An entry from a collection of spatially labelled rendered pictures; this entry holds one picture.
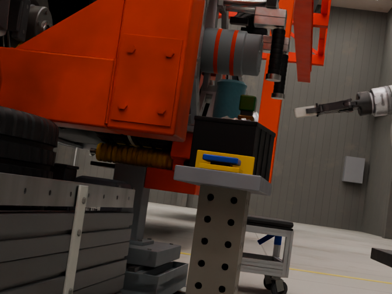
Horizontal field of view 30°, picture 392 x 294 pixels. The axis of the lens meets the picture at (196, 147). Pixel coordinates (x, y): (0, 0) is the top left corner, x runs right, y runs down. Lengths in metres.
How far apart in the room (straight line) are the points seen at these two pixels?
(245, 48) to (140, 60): 0.61
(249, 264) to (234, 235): 1.71
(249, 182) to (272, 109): 4.47
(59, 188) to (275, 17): 1.08
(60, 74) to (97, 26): 0.14
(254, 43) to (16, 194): 1.32
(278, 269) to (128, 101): 1.77
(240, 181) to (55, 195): 0.39
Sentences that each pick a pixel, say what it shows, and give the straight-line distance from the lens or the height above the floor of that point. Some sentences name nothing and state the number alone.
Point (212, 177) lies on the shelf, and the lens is 1.41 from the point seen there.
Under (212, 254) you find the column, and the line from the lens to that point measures 1.55.
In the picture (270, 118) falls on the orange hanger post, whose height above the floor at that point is 1.09.
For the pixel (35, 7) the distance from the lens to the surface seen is 2.40.
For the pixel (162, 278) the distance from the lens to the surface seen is 2.05.
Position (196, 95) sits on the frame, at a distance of 2.08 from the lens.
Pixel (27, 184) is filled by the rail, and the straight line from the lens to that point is 1.07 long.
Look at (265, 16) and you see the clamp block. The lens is 2.11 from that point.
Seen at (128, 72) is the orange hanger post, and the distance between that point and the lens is 1.68.
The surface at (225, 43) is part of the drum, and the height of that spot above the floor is 0.86.
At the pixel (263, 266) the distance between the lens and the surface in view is 3.26.
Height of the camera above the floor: 0.40
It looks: 4 degrees up
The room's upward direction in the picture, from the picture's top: 8 degrees clockwise
